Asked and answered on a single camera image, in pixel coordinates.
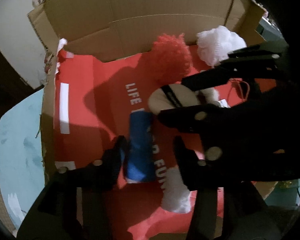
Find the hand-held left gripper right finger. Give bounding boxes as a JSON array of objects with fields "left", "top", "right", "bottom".
[{"left": 174, "top": 135, "right": 282, "bottom": 240}]

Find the white cloth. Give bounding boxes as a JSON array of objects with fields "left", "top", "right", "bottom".
[{"left": 161, "top": 166, "right": 193, "bottom": 213}]

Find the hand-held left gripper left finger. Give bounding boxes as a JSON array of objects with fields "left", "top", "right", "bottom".
[{"left": 16, "top": 135, "right": 128, "bottom": 240}]

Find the beige powder puff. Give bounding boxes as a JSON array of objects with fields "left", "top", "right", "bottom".
[{"left": 148, "top": 84, "right": 203, "bottom": 115}]

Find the cardboard box with red inside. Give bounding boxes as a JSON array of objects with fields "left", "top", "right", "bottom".
[{"left": 27, "top": 0, "right": 278, "bottom": 240}]

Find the white mesh bath pouf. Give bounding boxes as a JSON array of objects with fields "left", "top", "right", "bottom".
[{"left": 196, "top": 25, "right": 247, "bottom": 67}]

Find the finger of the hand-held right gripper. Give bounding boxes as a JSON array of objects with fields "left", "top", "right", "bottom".
[
  {"left": 181, "top": 42, "right": 289, "bottom": 92},
  {"left": 157, "top": 104, "right": 230, "bottom": 160}
]

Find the coral mesh bath pouf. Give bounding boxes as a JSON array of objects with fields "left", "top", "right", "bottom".
[{"left": 152, "top": 33, "right": 192, "bottom": 85}]

